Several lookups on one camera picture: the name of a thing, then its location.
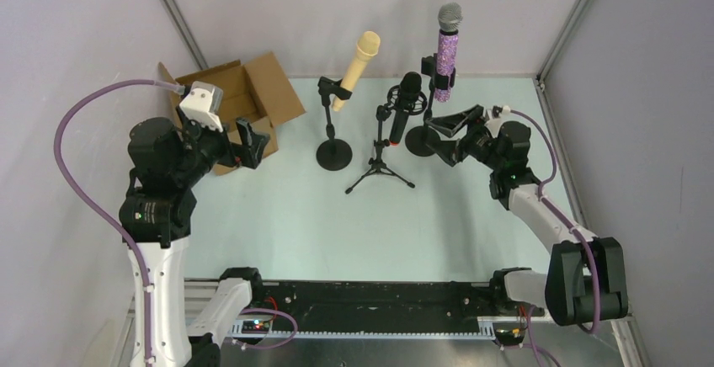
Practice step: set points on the base circuit board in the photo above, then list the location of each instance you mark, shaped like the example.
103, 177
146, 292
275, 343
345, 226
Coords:
255, 326
510, 338

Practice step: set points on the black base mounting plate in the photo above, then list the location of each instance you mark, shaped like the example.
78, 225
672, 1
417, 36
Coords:
383, 308

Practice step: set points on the black round-base clip stand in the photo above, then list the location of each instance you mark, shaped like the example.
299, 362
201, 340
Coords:
420, 137

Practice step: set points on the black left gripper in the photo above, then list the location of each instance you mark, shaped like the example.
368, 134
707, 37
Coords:
235, 145

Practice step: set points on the left base circuit board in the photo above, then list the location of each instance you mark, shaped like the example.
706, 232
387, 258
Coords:
255, 326

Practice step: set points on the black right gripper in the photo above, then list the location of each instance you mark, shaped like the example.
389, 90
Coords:
460, 140

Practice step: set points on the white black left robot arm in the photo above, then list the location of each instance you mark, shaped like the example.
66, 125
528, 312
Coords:
156, 216

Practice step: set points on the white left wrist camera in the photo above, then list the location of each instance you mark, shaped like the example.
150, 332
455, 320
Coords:
201, 105

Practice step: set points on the purple glitter microphone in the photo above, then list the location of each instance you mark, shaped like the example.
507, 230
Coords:
449, 21

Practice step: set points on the black round-base clamp stand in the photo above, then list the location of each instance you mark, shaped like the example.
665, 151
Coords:
333, 154

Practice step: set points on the right base circuit board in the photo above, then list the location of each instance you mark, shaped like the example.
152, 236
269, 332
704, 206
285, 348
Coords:
510, 338

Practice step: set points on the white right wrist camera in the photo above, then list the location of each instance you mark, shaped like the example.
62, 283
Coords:
496, 117

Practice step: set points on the brown cardboard box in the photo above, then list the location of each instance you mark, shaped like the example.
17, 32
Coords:
257, 90

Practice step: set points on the black tripod shock mount stand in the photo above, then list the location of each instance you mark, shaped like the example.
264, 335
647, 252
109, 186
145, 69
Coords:
404, 105

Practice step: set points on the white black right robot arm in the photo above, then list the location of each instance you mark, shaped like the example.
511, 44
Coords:
585, 282

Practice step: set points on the beige microphone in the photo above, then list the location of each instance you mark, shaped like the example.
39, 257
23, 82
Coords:
366, 48

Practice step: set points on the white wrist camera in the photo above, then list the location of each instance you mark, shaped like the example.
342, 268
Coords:
201, 105
496, 117

